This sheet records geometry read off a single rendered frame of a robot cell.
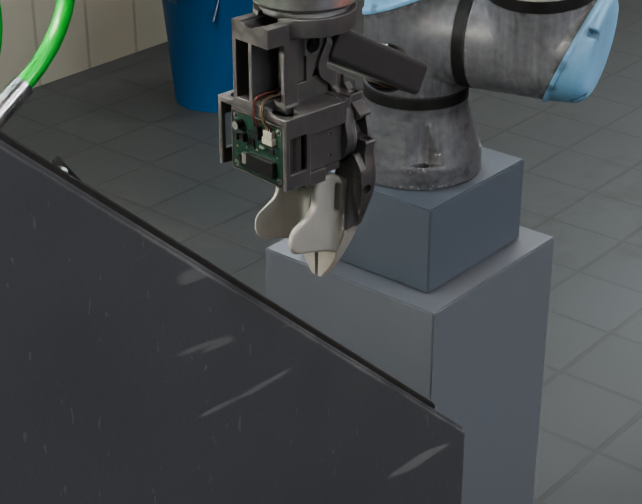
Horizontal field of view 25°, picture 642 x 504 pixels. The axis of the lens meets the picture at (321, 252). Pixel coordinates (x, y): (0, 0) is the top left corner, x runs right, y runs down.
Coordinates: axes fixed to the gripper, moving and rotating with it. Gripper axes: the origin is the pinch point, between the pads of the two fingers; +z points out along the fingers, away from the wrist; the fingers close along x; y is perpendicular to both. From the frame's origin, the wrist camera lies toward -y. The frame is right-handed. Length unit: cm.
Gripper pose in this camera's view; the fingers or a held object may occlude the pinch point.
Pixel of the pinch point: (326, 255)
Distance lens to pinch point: 109.5
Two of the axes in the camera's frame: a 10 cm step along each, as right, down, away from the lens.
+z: 0.0, 8.9, 4.5
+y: -7.2, 3.1, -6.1
